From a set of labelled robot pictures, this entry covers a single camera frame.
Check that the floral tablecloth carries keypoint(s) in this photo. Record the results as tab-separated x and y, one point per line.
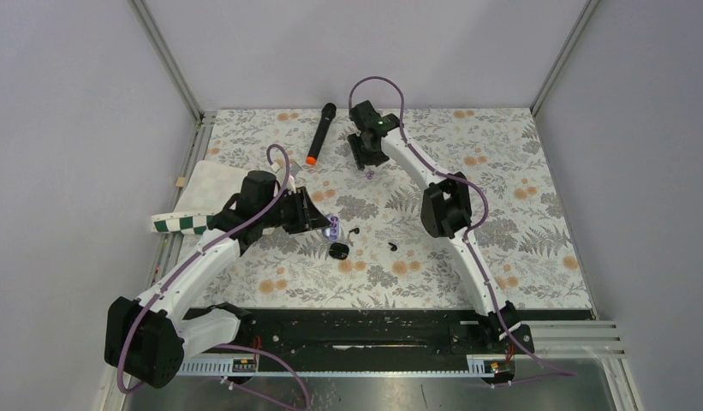
525	240

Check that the purple earbud charging case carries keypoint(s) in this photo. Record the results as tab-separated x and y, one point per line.
333	231

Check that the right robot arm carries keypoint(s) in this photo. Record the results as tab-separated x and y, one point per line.
446	214

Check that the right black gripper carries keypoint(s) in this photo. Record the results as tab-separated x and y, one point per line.
360	157

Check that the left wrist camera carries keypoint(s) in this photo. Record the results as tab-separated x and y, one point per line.
281	169

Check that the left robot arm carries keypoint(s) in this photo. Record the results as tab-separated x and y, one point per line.
150	336

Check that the black earbud charging case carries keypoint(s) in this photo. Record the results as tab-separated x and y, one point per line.
338	250

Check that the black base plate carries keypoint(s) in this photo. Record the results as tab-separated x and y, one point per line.
397	340

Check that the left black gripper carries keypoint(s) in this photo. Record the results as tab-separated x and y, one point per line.
307	217

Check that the green white checkered mat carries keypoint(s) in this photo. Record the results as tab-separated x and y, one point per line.
209	188

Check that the black microphone orange tip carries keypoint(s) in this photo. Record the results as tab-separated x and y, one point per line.
328	114

